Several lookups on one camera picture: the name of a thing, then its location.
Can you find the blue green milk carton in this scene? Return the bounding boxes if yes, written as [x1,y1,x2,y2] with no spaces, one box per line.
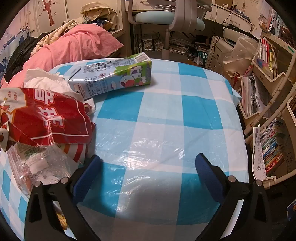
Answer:
[68,52,152,101]

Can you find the upright picture books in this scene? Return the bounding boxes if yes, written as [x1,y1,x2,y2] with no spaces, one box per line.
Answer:
[259,0,296,40]

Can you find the white printer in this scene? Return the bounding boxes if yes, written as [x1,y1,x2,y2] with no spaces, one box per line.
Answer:
[222,23,259,44]

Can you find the row of red books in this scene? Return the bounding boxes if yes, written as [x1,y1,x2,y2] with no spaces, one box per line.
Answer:
[259,37,279,79]

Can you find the pink blanket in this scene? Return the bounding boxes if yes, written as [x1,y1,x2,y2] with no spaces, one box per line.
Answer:
[0,24,124,88]

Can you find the grey office chair blue seat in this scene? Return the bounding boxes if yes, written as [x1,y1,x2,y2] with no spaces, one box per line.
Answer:
[126,0,213,61]

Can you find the white desk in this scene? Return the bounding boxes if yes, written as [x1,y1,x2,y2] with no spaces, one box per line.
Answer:
[203,3,262,40]

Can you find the white drawer cabinet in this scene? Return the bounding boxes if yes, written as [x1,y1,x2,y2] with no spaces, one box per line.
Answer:
[206,36,236,72]

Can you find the white tiered storage rack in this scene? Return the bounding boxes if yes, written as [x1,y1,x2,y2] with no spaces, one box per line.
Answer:
[238,30,296,188]

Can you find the clear crushed plastic bottle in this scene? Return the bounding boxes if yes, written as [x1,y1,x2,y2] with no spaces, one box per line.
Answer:
[7,141,74,197]

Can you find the white printed papers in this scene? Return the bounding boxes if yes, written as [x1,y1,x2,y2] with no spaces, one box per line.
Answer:
[252,125,266,181]

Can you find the khaki garment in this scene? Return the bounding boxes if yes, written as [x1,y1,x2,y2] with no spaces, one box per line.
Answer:
[80,4,117,30]

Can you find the stack of colourful books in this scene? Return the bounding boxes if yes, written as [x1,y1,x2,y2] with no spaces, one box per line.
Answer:
[260,118,286,176]

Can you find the dark blue striped garment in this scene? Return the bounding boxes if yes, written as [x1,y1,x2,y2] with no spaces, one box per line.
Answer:
[92,19,115,30]

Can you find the black jacket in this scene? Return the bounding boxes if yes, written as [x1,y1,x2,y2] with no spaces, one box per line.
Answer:
[3,32,56,80]

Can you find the beige crumpled clothes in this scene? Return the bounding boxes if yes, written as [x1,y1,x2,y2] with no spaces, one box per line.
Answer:
[30,20,87,56]

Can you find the red tree wall sticker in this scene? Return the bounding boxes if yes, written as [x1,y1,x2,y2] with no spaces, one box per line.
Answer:
[38,0,60,26]

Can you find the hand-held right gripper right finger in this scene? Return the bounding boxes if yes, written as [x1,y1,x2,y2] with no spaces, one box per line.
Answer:
[195,153,273,241]

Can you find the blue checkered tablecloth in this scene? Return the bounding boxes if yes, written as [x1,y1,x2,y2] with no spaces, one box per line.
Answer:
[0,58,250,241]

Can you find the white plastic bag red print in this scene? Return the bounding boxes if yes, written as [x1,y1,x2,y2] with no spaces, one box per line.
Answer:
[24,69,96,115]

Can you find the pile of newspapers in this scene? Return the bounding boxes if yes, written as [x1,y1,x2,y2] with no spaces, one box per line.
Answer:
[139,35,208,56]

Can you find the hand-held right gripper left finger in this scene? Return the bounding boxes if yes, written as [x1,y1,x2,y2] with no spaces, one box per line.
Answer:
[24,154,102,241]

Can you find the red white snack bag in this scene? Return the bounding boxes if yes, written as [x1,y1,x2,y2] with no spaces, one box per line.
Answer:
[0,87,96,163]

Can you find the clear plastic bag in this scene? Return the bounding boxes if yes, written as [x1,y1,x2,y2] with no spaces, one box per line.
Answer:
[223,36,259,77]

